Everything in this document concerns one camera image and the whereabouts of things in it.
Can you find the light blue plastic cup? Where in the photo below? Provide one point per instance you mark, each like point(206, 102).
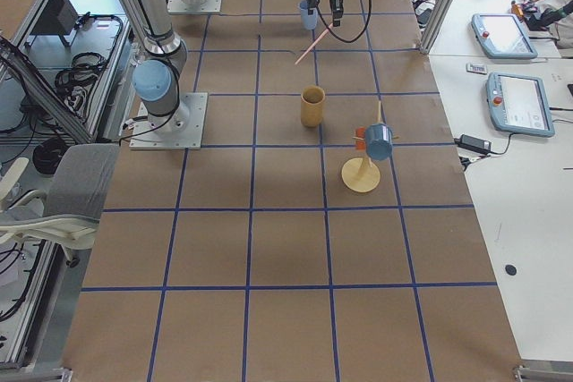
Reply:
point(309, 22)

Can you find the pink chopstick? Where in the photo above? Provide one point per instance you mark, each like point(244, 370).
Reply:
point(314, 44)

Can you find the bamboo chopstick holder cup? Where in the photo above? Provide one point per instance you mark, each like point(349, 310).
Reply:
point(312, 103)

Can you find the orange cup on stand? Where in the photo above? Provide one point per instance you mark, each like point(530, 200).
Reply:
point(360, 139)

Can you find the blue cup on stand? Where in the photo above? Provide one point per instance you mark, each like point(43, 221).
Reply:
point(378, 141)

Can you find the wooden cup tree stand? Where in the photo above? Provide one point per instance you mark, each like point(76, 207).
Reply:
point(360, 174)

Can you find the upper teach pendant tablet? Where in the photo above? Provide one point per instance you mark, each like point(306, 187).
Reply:
point(501, 36)

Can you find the teach pendant tablet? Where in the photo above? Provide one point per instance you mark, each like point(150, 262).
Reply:
point(501, 36)
point(518, 104)

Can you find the black power adapter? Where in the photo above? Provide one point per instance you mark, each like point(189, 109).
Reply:
point(473, 144)

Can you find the lower teach pendant tablet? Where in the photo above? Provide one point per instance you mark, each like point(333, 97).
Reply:
point(518, 104)

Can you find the grey office chair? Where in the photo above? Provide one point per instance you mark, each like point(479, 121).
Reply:
point(68, 212)

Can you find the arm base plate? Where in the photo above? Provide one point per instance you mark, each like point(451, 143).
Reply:
point(176, 8)
point(181, 131)

